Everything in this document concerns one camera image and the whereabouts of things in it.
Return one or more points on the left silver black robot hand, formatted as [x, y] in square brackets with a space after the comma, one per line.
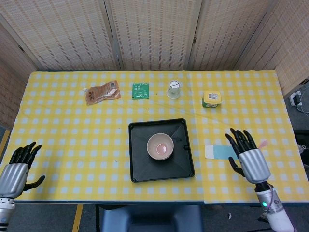
[14, 177]

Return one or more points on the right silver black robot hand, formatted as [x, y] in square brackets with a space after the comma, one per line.
[254, 164]

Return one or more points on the pale pink bowl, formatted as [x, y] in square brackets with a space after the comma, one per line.
[159, 160]
[160, 146]

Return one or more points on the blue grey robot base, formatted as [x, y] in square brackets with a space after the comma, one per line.
[152, 218]

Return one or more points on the black square plastic tray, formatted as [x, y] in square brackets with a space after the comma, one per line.
[142, 169]

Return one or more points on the blue white card with tassel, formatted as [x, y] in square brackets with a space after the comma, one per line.
[219, 151]

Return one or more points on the yellow white checked tablecloth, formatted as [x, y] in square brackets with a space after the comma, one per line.
[72, 135]

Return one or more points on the white power adapter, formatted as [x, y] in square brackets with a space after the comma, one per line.
[296, 98]

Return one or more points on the green tub with yellow lid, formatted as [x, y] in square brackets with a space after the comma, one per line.
[212, 97]

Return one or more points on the black table leg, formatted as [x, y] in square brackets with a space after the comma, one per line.
[97, 217]

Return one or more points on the clear plastic cup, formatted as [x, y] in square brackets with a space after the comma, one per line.
[173, 90]

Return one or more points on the brown spouted sauce pouch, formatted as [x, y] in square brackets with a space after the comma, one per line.
[101, 93]

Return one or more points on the green sachet packet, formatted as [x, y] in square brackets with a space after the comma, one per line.
[140, 90]

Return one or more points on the woven folding screen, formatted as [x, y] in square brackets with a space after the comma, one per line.
[154, 33]

